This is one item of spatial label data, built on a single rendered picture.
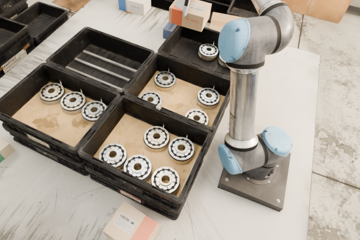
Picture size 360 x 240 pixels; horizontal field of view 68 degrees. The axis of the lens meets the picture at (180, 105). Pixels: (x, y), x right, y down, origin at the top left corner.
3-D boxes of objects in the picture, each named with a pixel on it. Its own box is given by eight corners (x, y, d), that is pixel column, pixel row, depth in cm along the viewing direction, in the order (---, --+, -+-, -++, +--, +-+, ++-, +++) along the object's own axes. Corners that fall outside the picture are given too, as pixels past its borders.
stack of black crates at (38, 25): (50, 34, 249) (37, 0, 222) (77, 43, 244) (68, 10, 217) (19, 61, 225) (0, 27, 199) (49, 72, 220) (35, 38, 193)
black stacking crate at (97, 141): (208, 147, 111) (212, 132, 102) (178, 214, 93) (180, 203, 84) (125, 111, 119) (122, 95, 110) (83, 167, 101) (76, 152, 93)
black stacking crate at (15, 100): (124, 111, 119) (121, 94, 110) (82, 166, 102) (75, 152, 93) (51, 80, 127) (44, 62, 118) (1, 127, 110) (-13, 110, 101)
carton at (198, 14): (209, 17, 127) (211, 3, 121) (201, 31, 120) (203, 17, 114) (178, 9, 130) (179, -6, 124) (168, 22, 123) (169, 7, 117)
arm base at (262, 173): (276, 154, 118) (286, 144, 110) (271, 186, 110) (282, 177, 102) (244, 142, 120) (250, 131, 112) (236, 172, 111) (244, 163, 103)
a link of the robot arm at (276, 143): (286, 163, 105) (302, 147, 94) (256, 172, 102) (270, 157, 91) (270, 136, 112) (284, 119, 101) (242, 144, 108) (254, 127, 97)
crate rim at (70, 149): (122, 97, 112) (121, 93, 110) (76, 155, 94) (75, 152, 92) (45, 65, 120) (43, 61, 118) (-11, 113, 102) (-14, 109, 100)
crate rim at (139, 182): (212, 134, 103) (213, 131, 101) (180, 205, 86) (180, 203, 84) (122, 97, 112) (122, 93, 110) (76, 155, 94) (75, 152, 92)
